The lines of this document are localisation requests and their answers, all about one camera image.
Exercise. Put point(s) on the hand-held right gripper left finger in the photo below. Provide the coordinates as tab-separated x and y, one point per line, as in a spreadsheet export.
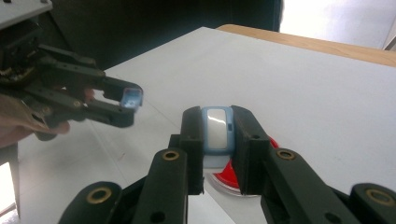
174	174

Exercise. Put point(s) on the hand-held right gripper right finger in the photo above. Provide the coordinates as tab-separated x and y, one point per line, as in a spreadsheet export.
264	168

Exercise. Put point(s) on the blue stamp cap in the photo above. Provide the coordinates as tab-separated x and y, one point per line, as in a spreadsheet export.
132	98

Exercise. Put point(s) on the round red ink pad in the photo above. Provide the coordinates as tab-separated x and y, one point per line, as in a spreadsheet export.
229	179

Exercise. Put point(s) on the small blue white stamp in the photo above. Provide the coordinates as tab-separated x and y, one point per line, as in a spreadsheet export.
216	130

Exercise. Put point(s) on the white board table cover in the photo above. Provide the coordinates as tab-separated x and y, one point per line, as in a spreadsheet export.
280	93

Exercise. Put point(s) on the wooden table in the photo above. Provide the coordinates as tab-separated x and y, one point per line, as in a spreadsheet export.
327	46

